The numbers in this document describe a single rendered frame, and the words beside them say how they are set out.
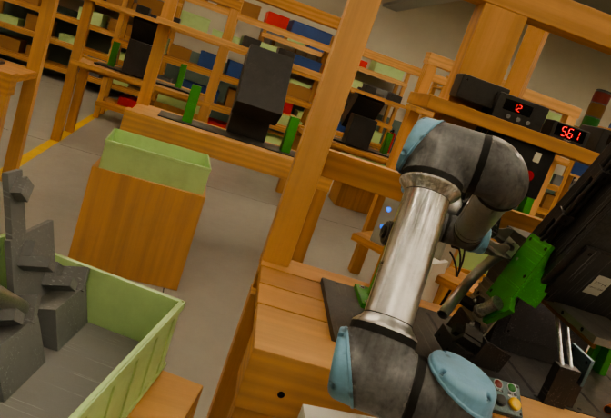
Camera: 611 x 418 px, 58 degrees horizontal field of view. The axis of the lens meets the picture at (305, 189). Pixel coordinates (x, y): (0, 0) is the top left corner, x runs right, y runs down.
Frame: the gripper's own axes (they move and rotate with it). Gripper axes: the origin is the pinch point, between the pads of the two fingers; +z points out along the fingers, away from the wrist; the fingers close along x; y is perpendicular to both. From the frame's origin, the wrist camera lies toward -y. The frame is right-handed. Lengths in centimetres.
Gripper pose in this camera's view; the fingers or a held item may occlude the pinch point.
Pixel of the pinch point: (505, 251)
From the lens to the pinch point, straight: 163.2
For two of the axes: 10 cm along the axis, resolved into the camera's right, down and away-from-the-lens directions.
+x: 3.6, -7.2, 5.9
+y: 4.2, -4.4, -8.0
